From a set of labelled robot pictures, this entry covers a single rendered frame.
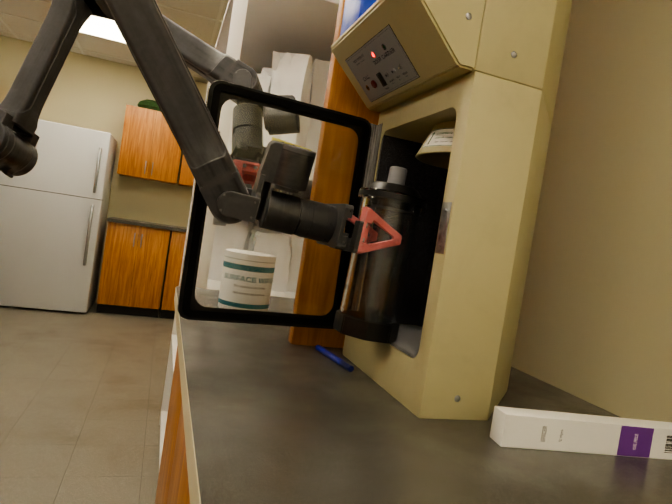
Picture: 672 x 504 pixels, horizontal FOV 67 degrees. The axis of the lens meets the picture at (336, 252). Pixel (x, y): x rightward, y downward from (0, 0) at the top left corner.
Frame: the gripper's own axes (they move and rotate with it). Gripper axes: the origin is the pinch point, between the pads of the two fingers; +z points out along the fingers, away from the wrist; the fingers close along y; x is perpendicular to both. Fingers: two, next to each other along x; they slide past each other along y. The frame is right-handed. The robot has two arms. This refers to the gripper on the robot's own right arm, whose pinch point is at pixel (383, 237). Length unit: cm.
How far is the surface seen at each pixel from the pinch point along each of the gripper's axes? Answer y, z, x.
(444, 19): -14.4, -5.0, -28.3
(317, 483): -30.8, -14.9, 24.7
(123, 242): 487, -60, 47
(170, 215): 542, -20, 11
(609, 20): 9, 42, -54
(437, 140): -2.9, 4.0, -16.5
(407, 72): -2.4, -3.3, -24.9
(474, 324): -14.5, 9.8, 9.3
